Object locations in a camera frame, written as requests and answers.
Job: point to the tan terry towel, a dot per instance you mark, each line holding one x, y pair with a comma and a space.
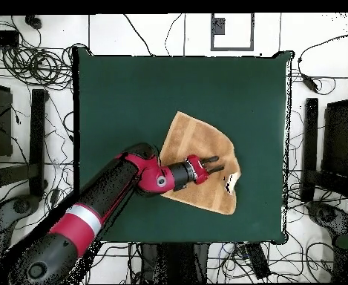
197, 133

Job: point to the grey caster leg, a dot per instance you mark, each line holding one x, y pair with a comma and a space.
328, 215
1, 219

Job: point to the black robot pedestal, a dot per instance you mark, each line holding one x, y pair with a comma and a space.
176, 264

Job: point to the small black floor object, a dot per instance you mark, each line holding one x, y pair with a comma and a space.
33, 22

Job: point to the grey square floor frame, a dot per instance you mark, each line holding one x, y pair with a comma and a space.
232, 48

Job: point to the black flat box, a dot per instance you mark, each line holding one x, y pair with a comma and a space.
1, 38

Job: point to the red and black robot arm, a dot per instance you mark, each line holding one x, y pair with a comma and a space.
108, 190

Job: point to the black power adapter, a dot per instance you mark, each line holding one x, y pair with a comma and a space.
309, 82

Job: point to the dark green table cloth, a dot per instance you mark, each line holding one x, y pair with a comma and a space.
117, 89

